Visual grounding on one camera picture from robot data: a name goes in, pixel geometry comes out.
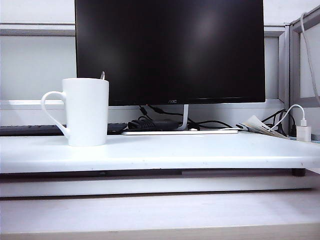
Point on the white USB wall charger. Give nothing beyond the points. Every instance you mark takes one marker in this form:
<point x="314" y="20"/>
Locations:
<point x="303" y="133"/>

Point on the black power adapter brick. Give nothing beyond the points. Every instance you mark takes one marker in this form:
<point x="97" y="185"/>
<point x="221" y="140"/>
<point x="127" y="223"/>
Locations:
<point x="155" y="124"/>

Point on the white ceramic mug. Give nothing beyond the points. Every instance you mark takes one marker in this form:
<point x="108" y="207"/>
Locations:
<point x="85" y="112"/>

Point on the folded printed magazine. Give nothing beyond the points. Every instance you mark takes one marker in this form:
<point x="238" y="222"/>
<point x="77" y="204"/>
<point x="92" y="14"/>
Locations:
<point x="255" y="122"/>

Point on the black AOC computer monitor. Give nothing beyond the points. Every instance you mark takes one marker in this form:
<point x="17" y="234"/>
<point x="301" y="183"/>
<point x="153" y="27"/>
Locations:
<point x="170" y="50"/>

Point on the white raised desk board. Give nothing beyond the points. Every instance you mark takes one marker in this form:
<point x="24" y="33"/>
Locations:
<point x="175" y="150"/>

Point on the black computer keyboard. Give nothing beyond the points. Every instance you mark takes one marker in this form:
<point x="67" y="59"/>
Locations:
<point x="25" y="130"/>

